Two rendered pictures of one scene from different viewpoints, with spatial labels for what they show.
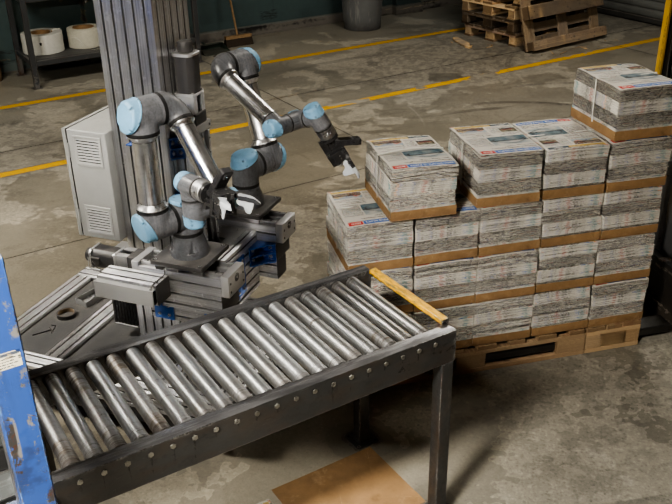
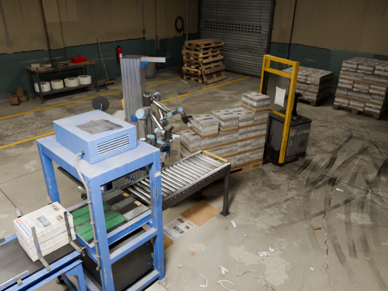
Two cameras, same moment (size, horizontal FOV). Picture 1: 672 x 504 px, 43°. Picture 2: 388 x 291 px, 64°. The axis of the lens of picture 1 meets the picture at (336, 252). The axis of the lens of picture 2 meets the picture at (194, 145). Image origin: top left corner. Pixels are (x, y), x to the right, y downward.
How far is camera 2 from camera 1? 144 cm
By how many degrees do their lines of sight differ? 14
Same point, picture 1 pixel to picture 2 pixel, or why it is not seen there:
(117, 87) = (127, 105)
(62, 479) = not seen: hidden behind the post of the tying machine
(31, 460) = (159, 198)
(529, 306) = (235, 158)
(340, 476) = (196, 208)
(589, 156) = (249, 116)
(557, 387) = (245, 179)
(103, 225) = not seen: hidden behind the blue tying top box
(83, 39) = (58, 85)
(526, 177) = (234, 123)
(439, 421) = (226, 187)
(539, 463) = (246, 198)
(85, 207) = not seen: hidden behind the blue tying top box
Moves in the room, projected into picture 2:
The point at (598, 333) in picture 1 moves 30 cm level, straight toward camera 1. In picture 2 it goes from (252, 164) to (253, 173)
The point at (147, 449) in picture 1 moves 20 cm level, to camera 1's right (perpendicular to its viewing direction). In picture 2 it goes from (170, 198) to (188, 195)
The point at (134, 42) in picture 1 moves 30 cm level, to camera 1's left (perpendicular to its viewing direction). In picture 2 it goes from (134, 93) to (111, 94)
